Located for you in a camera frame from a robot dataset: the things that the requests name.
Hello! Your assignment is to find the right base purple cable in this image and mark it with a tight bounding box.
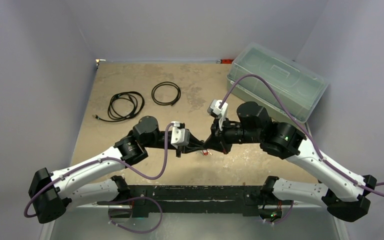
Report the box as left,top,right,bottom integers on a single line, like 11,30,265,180
262,200,296,226

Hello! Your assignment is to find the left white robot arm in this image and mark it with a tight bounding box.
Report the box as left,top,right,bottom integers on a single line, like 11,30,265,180
23,116,207,224

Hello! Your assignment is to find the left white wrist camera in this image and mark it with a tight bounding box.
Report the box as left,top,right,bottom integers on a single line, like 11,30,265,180
170,121,190,149

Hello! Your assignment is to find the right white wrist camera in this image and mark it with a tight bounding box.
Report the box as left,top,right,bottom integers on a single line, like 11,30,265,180
207,99,228,131

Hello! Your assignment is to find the red orange clamp tool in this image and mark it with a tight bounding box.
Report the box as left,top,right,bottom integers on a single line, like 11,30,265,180
216,59,234,64

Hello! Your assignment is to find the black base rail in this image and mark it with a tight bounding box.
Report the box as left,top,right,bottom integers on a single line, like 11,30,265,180
125,184,281,218

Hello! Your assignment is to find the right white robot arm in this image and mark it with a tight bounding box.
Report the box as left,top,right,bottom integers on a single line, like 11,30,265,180
203,100,377,222

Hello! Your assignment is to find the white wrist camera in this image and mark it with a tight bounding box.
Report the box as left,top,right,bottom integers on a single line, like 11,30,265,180
207,99,228,131
170,121,190,149

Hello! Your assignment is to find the small coiled black cable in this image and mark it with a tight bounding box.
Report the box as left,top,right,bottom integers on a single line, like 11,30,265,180
151,81,182,107

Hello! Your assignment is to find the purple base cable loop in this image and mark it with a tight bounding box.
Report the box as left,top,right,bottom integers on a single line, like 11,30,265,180
107,197,163,235

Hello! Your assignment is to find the clear lidded storage bin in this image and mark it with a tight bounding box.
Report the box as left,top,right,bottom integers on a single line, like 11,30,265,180
227,43,330,126

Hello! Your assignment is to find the large tangled black cable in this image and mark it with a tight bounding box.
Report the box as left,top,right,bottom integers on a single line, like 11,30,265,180
93,91,146,123

